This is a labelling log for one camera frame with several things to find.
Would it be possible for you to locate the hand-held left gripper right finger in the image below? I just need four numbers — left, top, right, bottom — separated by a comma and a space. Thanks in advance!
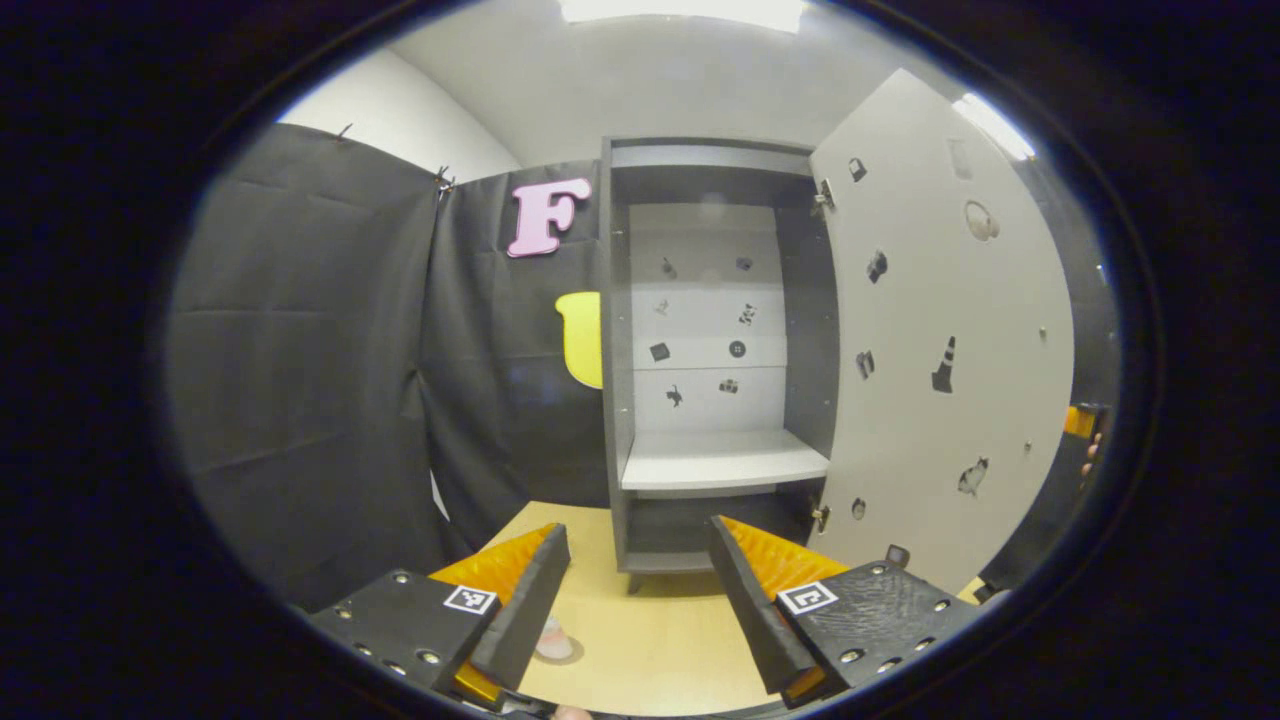
708, 515, 986, 709

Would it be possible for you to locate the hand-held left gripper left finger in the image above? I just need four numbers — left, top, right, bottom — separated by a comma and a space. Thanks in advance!
308, 524, 571, 711

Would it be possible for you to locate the clear bottle pink label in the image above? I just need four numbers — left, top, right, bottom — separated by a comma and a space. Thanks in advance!
533, 615, 577, 663

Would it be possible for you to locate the grey cabinet door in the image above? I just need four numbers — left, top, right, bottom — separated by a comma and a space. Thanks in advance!
808, 68, 1076, 596

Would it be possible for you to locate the dark grey cabinet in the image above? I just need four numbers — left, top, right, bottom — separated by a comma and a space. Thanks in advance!
598, 135, 841, 596

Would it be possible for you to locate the white cabinet shelf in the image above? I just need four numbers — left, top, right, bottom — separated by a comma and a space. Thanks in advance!
620, 428, 831, 493

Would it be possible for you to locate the small ceiling light panel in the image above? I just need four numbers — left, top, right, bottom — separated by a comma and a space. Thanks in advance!
950, 92, 1038, 163

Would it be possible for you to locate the black backdrop cloth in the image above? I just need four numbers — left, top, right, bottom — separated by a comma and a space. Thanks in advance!
165, 122, 1121, 611

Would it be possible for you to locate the large ceiling light panel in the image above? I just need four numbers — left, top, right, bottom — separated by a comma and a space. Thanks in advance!
558, 0, 809, 33

